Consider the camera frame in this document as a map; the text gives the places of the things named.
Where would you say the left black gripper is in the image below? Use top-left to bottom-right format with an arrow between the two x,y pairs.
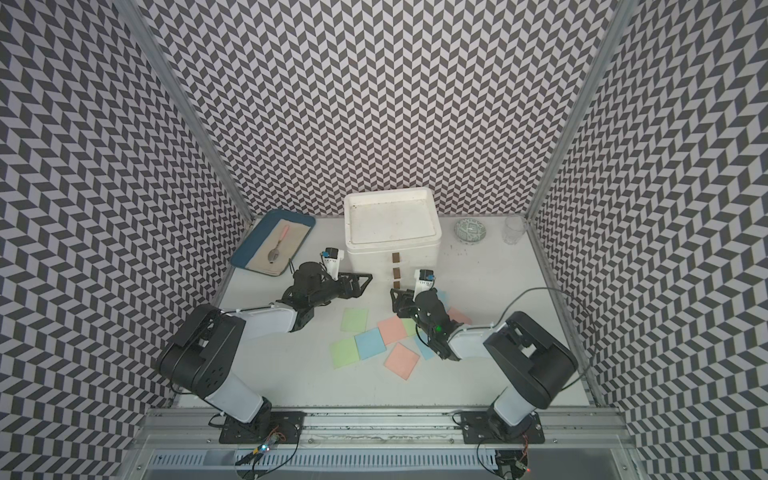
311,272 -> 374,308

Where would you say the pink sticky note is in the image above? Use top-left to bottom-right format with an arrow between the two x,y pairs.
384,343 -> 420,380
447,307 -> 473,325
377,316 -> 408,345

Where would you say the pink sticky note bottom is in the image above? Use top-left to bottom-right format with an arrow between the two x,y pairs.
384,343 -> 420,380

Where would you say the white drawer cabinet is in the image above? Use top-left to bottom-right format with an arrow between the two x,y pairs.
344,187 -> 442,289

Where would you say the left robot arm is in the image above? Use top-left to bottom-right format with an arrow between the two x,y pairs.
155,259 -> 373,438

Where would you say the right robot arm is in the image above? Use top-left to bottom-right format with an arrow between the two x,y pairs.
390,288 -> 578,442

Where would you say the green sticky note centre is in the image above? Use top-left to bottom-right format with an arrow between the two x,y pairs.
402,318 -> 417,337

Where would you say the green sticky note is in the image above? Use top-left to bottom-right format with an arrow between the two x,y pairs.
340,308 -> 368,334
330,338 -> 360,369
402,318 -> 417,337

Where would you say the green sticky note upper left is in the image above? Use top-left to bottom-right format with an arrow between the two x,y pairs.
340,308 -> 368,334

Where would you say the blue sticky note top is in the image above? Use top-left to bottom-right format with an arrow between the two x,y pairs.
437,290 -> 450,309

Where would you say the blue sticky note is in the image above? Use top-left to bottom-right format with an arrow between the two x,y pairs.
414,338 -> 436,360
354,328 -> 387,360
437,290 -> 450,309

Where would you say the blue sticky note left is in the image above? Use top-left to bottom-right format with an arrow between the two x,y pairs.
354,328 -> 387,360

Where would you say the blue sticky note lower right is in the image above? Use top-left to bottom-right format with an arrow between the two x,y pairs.
414,338 -> 436,360

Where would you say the green sticky note lower left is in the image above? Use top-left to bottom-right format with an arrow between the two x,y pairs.
330,338 -> 360,369

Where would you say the beige tray liner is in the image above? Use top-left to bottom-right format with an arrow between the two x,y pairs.
244,220 -> 310,276

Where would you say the blue tray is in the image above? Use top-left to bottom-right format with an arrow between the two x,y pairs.
230,209 -> 316,277

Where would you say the green patterned small dish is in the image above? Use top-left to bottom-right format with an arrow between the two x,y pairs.
454,218 -> 487,244

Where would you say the clear glass cup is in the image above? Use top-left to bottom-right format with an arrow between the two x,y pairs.
502,214 -> 527,245

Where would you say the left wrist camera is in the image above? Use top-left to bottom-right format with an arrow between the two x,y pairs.
321,247 -> 345,281

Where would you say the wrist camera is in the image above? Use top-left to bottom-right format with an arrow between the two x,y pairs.
321,247 -> 345,281
414,269 -> 435,298

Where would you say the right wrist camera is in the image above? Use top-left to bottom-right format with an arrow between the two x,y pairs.
414,269 -> 435,298

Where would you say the pink handled spoon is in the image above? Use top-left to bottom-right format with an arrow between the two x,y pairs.
267,225 -> 290,264

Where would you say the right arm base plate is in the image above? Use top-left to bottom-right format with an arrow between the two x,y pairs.
452,409 -> 545,445

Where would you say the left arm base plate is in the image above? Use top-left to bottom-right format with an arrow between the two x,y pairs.
218,410 -> 306,445

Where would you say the aluminium front rail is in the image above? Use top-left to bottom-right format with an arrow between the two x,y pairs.
132,406 -> 635,451

